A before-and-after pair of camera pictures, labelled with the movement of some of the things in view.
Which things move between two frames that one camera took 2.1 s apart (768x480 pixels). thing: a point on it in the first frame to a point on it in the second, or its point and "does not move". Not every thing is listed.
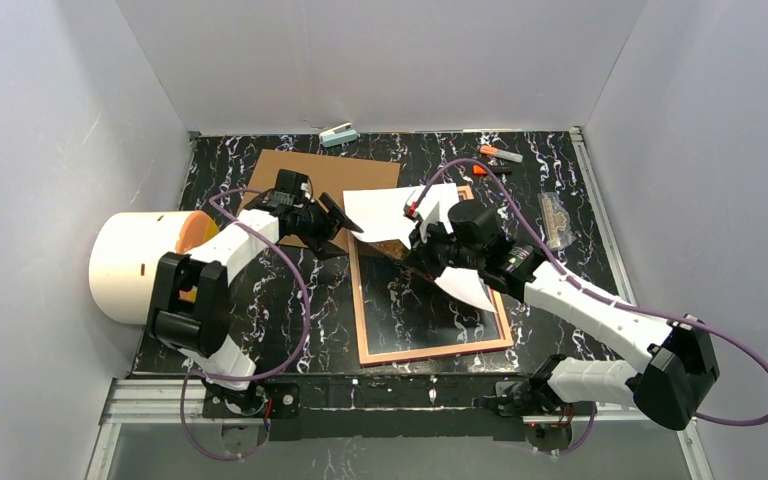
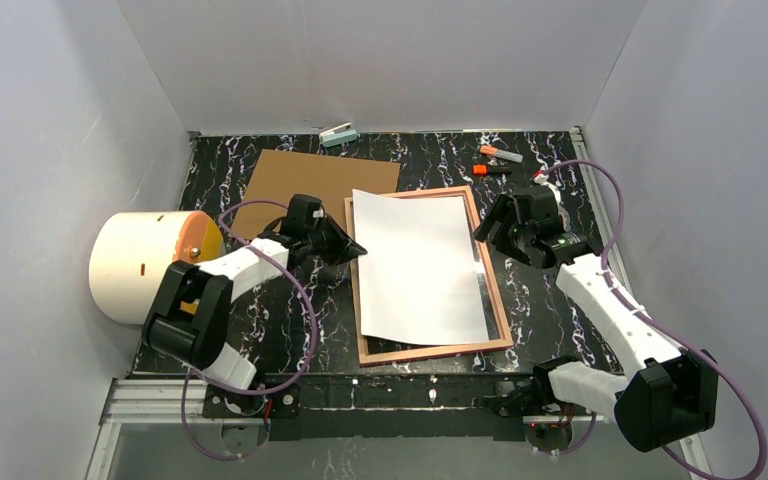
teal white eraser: x=339 y=135 does not move
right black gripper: x=428 y=249 to x=512 y=234
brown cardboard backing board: x=328 y=175 does not move
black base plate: x=371 y=408 does not move
